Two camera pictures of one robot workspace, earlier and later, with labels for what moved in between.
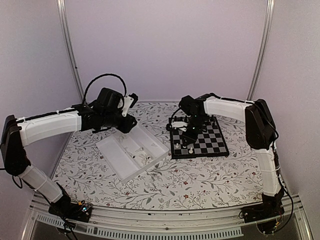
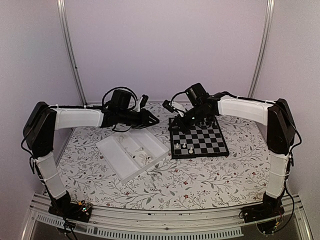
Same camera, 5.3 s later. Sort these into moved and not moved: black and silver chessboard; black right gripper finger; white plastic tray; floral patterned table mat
Moved: black right gripper finger
Not moved: white plastic tray; black and silver chessboard; floral patterned table mat
